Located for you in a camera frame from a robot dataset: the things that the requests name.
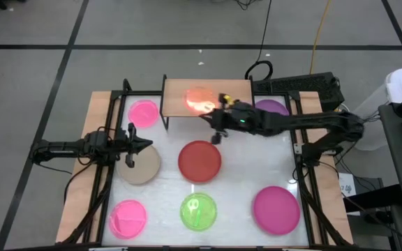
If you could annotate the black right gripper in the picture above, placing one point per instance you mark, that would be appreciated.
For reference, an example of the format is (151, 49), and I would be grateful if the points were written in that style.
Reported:
(239, 118)

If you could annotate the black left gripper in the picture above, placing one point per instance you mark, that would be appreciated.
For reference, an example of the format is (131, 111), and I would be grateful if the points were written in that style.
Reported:
(126, 144)

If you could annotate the small orange translucent plate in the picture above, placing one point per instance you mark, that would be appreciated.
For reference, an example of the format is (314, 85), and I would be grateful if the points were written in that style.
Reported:
(195, 99)

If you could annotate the large beige plate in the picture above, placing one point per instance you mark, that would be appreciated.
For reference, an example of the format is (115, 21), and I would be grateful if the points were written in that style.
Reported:
(145, 171)

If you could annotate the small pink translucent plate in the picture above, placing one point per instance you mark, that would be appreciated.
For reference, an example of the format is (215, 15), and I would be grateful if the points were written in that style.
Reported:
(128, 219)
(143, 113)

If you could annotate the large red plate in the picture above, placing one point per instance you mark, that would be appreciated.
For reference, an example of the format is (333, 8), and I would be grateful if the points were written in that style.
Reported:
(199, 161)

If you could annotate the large purple plate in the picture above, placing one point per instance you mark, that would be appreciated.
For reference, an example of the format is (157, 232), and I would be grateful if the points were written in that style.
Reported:
(274, 105)

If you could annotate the small green translucent plate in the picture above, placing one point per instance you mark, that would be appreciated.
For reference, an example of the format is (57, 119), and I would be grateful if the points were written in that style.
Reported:
(198, 211)

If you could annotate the large magenta plate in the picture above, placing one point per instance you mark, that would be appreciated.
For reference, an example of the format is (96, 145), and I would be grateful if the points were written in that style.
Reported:
(276, 210)

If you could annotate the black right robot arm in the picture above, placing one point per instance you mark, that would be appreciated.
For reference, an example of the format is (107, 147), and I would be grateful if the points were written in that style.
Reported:
(309, 120)

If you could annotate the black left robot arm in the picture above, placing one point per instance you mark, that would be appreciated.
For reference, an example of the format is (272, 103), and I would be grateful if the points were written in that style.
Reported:
(58, 146)

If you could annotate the wooden shelf with black legs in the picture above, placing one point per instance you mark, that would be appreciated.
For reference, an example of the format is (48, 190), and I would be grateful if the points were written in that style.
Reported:
(173, 90)

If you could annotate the yellow gripper tag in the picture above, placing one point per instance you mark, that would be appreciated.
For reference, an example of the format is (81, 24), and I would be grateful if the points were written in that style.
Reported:
(229, 100)

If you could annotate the white glossy table sheet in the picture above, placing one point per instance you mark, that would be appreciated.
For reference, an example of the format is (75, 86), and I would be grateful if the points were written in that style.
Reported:
(250, 167)

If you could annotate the white paper sheet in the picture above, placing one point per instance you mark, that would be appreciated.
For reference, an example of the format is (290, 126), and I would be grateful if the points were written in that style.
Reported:
(347, 184)

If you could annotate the black floor box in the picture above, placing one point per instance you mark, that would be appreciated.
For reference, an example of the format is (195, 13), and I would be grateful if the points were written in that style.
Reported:
(372, 195)

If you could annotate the black aluminium table frame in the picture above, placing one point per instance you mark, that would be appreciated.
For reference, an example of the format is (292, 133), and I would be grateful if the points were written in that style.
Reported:
(148, 93)

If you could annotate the silver metal bracket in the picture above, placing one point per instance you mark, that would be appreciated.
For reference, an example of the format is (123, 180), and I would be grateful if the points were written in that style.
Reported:
(298, 148)

